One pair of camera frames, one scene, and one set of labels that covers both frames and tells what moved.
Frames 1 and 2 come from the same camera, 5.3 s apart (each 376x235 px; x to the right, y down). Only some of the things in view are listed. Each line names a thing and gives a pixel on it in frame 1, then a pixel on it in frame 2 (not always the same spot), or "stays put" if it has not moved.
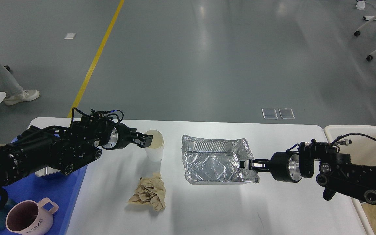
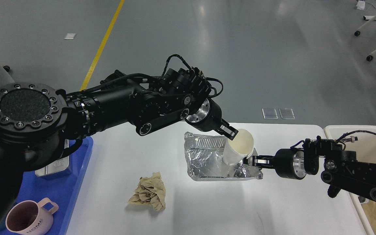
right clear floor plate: [287, 113] stays put
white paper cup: [154, 152] to [241, 147]
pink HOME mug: [30, 217] stays put
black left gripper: [120, 137] to [207, 116]
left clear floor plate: [270, 114] stays put
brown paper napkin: [151, 191] stays put
